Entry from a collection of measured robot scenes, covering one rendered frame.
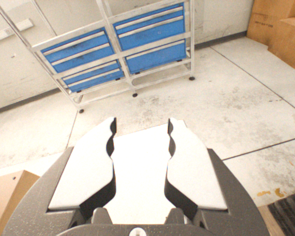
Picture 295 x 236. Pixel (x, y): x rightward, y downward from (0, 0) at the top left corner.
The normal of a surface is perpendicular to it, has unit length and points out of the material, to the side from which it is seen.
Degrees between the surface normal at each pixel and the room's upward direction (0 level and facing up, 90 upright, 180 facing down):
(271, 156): 0
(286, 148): 0
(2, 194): 2
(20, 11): 90
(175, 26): 90
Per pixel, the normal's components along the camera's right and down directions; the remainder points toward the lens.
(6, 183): -0.26, -0.66
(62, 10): 0.15, 0.71
